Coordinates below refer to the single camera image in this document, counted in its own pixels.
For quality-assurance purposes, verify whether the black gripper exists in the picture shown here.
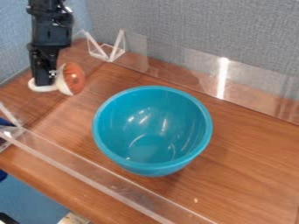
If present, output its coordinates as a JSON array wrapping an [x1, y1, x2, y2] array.
[[26, 0, 74, 87]]

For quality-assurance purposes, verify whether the white brown toy mushroom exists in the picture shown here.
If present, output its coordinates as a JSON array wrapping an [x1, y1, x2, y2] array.
[[29, 62, 86, 96]]

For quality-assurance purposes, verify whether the blue plastic bowl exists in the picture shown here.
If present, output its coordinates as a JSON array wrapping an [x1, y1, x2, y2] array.
[[93, 86, 214, 177]]

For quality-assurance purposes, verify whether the clear acrylic back barrier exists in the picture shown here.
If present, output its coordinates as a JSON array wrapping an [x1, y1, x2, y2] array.
[[83, 30, 299, 125]]

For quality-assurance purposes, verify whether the clear acrylic front barrier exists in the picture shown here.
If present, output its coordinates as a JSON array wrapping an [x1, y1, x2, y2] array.
[[0, 102, 218, 224]]

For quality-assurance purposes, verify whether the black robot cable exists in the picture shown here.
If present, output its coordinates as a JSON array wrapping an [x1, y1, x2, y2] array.
[[55, 0, 77, 27]]

